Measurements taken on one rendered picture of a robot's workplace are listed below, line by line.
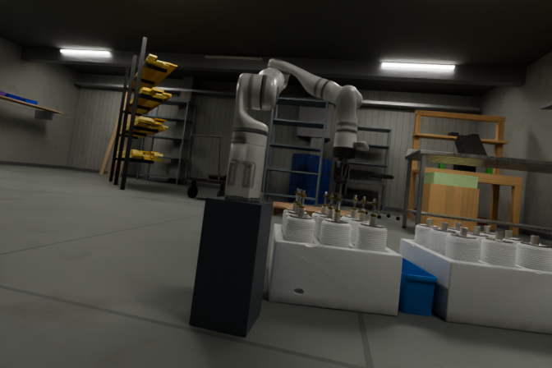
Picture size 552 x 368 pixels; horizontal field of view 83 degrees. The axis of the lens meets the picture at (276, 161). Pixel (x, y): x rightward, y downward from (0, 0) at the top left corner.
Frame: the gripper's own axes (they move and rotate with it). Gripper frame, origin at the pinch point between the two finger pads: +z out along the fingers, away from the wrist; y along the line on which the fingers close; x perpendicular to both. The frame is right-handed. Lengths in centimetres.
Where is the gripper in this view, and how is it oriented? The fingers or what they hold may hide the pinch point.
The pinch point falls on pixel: (340, 190)
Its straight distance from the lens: 106.4
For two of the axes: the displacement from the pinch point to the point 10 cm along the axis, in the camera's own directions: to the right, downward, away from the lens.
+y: -3.9, -1.0, -9.2
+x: 9.1, 0.8, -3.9
